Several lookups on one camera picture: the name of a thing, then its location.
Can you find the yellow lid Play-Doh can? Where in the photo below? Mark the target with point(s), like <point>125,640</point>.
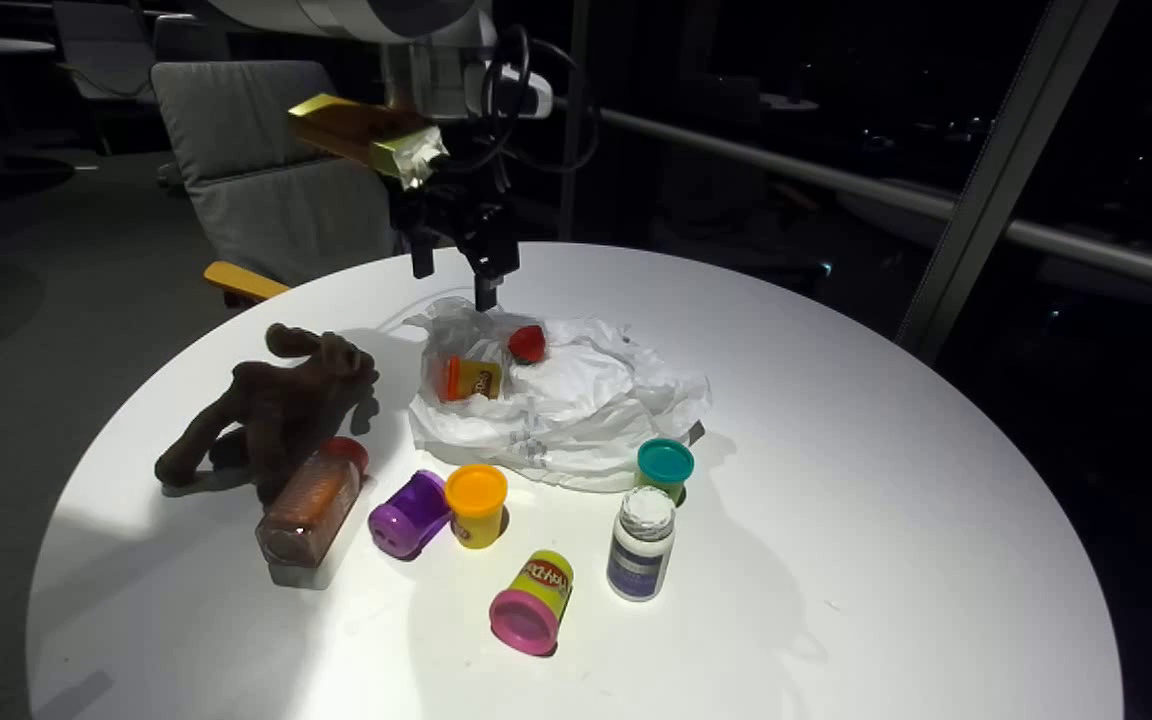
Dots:
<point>478,507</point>

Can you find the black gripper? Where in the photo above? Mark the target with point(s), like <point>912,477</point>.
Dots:
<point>469,201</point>

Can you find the brown spice bottle red cap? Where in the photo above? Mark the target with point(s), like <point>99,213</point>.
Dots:
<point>314,512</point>

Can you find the grey metal railing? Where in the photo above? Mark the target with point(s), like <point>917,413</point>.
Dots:
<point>897,201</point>

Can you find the grey chair with yellow armrests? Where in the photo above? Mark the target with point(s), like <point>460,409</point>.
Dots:
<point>259,174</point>

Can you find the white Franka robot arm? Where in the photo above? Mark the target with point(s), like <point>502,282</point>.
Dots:
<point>377,23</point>

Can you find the orange lid Play-Doh can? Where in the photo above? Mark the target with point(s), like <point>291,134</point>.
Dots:
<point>467,377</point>

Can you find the white translucent plastic bag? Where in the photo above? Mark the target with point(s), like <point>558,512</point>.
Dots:
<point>591,401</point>

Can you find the brown plush moose toy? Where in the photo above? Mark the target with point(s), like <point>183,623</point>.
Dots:
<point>282,401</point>

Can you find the purple plastic jar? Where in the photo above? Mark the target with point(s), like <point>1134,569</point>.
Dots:
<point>411,512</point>

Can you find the grey background chair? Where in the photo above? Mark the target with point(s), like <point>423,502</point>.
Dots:
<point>106,48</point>

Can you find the pink lid Play-Doh can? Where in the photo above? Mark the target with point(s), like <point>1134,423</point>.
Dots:
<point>535,607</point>

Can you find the grey slanted window pillar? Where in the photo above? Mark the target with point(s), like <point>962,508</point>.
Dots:
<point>1003,163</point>

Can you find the red toy strawberry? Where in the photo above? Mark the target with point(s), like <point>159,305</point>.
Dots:
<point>528,347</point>

